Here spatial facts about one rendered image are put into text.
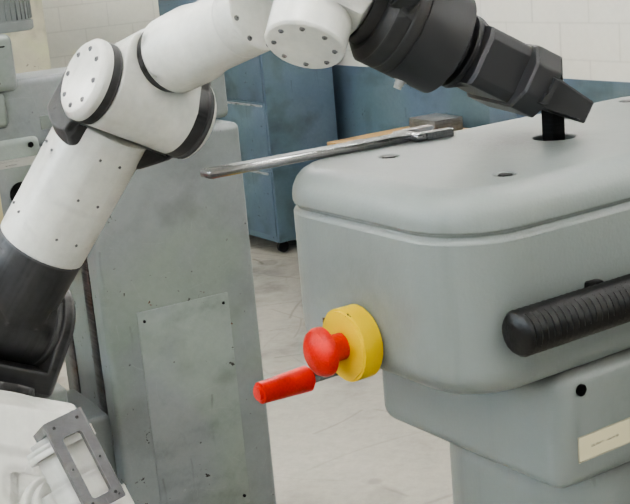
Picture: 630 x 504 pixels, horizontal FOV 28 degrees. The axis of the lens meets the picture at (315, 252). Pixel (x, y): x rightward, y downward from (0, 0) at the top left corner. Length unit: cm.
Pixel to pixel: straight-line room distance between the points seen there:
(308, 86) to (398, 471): 403
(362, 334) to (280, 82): 745
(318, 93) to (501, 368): 767
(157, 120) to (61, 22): 944
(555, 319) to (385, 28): 27
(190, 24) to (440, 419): 41
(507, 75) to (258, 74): 735
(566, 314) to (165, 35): 44
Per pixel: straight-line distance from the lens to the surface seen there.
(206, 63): 111
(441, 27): 101
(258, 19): 108
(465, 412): 109
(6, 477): 121
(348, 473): 507
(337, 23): 98
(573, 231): 96
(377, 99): 845
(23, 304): 126
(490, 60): 103
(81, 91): 116
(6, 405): 124
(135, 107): 116
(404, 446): 528
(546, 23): 717
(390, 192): 95
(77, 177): 121
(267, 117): 837
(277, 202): 847
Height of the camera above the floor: 208
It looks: 14 degrees down
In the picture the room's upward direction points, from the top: 5 degrees counter-clockwise
